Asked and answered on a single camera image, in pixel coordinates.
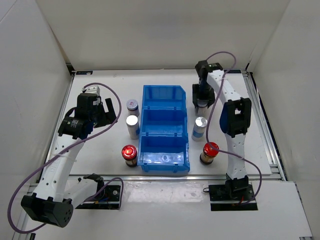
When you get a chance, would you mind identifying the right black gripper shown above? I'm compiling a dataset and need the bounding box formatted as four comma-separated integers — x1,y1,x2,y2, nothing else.
192,81,216,108

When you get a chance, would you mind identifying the white-lid spice jar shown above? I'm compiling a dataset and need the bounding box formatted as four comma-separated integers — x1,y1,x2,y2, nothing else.
195,99,208,117
126,99,140,117

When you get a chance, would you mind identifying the silver-lid blue-label bottle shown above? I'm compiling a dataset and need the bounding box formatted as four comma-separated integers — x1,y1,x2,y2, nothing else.
125,115,140,140
191,116,208,141

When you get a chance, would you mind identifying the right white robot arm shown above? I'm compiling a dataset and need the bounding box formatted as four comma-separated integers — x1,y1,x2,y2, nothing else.
192,60,252,200

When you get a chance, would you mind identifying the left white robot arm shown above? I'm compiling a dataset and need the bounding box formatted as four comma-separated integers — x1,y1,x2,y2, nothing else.
21,93,116,228

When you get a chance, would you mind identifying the right black logo label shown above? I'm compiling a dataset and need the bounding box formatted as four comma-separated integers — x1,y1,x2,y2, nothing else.
228,69,242,74

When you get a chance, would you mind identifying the black logo label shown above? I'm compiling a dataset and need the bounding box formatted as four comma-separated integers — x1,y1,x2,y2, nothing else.
228,69,242,74
75,70,93,75

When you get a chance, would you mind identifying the left red-lid sauce jar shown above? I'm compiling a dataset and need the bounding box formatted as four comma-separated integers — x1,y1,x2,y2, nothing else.
121,144,138,168

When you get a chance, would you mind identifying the red-lid sauce jar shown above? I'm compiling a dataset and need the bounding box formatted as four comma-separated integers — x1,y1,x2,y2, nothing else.
199,142,219,165
121,144,138,168

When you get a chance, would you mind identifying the left black logo label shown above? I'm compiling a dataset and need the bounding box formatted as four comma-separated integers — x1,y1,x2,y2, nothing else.
75,70,93,75

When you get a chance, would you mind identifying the right red-lid sauce jar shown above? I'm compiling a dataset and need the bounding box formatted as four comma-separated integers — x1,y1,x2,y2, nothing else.
199,142,219,165

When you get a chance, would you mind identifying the near blue storage bin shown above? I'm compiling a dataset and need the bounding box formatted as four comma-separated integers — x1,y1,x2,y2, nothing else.
137,134,190,173

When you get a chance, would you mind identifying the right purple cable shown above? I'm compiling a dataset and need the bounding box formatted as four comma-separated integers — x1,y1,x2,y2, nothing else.
204,51,263,206

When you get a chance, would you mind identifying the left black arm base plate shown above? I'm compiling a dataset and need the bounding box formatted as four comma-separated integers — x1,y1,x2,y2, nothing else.
76,180,124,210

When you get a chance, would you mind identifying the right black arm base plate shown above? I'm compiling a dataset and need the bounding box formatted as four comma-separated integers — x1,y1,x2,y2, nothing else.
208,184,258,212

